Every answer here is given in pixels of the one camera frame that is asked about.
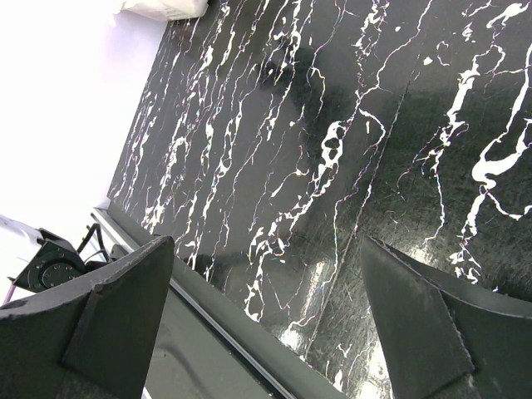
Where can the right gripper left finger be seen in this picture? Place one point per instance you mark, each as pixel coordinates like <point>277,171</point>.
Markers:
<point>92,337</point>

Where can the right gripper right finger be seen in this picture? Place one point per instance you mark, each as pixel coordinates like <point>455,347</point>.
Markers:
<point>441,336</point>

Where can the white t shirt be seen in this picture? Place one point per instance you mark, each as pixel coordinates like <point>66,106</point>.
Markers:
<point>165,10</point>

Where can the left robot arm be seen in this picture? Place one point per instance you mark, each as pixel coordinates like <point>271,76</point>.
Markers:
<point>45,260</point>

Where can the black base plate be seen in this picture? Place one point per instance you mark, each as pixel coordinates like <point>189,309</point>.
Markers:
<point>206,348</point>

